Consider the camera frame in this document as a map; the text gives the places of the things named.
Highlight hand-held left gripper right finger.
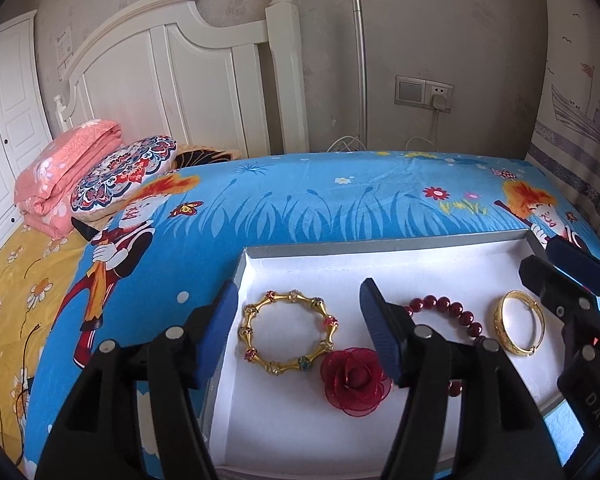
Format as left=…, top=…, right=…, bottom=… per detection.
left=359, top=278, right=566, bottom=480

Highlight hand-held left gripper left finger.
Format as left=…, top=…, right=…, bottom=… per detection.
left=35, top=280, right=241, bottom=480

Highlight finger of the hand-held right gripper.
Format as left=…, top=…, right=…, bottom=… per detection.
left=547, top=237, right=600, bottom=297
left=519, top=255, right=600, bottom=361

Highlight gold bamboo bracelet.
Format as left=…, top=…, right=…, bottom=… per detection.
left=237, top=290, right=340, bottom=376

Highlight red rose ornament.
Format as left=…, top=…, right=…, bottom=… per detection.
left=320, top=347, right=392, bottom=417

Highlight plain gold bangle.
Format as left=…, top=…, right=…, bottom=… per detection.
left=494, top=291, right=546, bottom=357

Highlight dark red bead bracelet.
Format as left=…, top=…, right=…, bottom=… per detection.
left=405, top=295, right=486, bottom=396

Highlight grey tray with white inside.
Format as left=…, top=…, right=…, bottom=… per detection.
left=200, top=228, right=581, bottom=471

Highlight blue cartoon printed bedsheet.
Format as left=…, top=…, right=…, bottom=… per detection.
left=17, top=150, right=600, bottom=480

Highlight ship printed curtain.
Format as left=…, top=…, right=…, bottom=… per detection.
left=525, top=0, right=600, bottom=261

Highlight mandala patterned pillow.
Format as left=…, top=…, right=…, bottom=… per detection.
left=70, top=135, right=179, bottom=221

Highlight yellow floral bedsheet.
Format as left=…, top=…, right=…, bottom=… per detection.
left=0, top=220, right=88, bottom=466

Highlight folded pink quilt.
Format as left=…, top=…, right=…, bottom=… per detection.
left=14, top=119, right=123, bottom=238

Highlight white wooden headboard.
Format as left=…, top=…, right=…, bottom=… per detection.
left=54, top=0, right=311, bottom=161

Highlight silver metal pole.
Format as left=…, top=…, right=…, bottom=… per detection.
left=351, top=0, right=371, bottom=151

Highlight white wardrobe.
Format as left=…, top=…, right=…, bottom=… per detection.
left=0, top=10, right=53, bottom=266

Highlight coiled white cable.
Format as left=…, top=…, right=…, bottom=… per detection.
left=327, top=132, right=366, bottom=153

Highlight white charger cable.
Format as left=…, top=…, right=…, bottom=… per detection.
left=405, top=110, right=441, bottom=153

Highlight thin black cable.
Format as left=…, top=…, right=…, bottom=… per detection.
left=0, top=320, right=42, bottom=421

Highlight grey wall socket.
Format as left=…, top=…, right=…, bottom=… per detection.
left=426, top=80, right=453, bottom=111

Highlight grey wall switch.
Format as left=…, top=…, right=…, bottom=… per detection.
left=395, top=75, right=427, bottom=107

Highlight white paper wall notice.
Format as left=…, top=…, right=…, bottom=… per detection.
left=55, top=27, right=74, bottom=78

